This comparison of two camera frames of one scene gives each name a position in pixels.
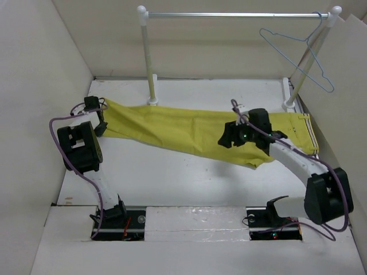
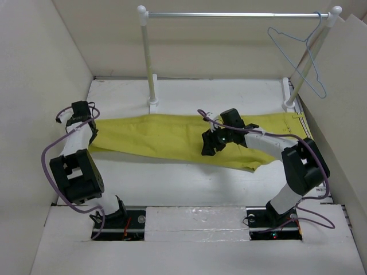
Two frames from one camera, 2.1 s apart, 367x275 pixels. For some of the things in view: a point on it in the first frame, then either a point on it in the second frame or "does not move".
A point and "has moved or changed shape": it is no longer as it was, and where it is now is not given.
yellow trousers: (203, 134) has moved or changed shape
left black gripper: (99, 132) → (93, 136)
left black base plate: (115, 223) does not move
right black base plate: (265, 223) does not move
